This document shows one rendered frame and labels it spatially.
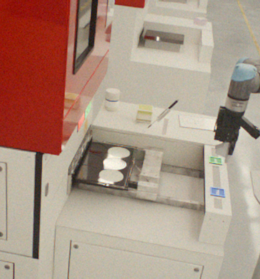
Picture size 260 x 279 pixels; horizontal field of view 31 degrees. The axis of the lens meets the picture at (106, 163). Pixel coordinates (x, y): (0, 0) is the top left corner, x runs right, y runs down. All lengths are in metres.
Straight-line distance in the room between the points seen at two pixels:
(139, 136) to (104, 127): 0.17
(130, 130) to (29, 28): 1.05
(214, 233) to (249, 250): 1.48
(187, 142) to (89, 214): 0.63
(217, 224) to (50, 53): 0.88
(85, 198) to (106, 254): 0.26
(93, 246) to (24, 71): 0.77
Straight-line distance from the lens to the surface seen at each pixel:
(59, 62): 1.28
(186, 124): 2.35
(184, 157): 2.24
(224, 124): 1.70
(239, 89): 1.64
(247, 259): 3.17
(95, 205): 1.90
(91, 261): 1.84
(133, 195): 1.96
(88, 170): 1.96
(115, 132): 2.21
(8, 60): 1.32
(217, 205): 1.78
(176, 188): 2.09
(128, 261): 1.81
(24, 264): 1.66
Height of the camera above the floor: 1.89
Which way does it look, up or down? 29 degrees down
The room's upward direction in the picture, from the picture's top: 7 degrees clockwise
